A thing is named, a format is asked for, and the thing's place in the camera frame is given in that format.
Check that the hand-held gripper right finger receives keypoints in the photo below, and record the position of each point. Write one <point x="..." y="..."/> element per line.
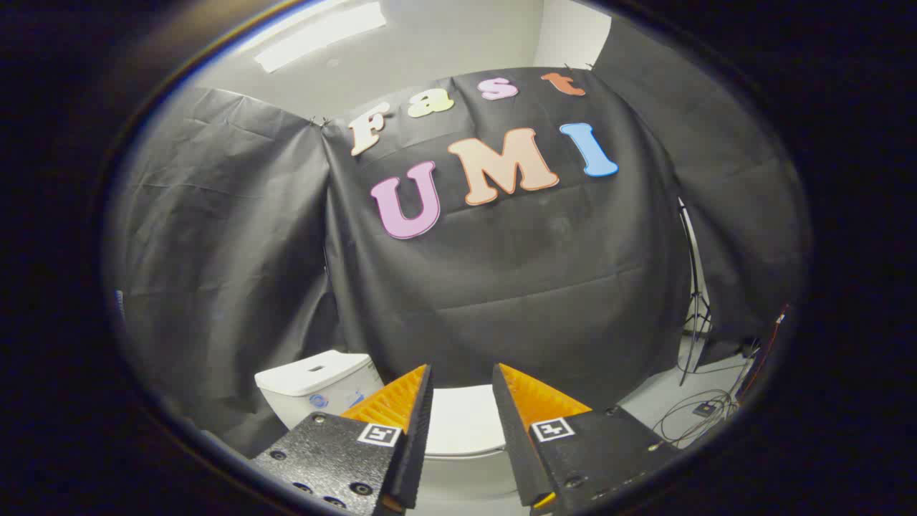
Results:
<point x="512" y="444"/>

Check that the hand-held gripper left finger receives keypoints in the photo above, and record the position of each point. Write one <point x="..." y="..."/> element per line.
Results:
<point x="419" y="430"/>

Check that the black backdrop cloth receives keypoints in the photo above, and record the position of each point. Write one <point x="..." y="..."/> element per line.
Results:
<point x="516" y="287"/>

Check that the small black adapter box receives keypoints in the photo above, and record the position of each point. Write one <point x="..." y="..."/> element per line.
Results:
<point x="706" y="409"/>

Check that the black light stand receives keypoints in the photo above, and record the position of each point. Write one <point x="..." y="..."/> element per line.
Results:
<point x="693" y="287"/>

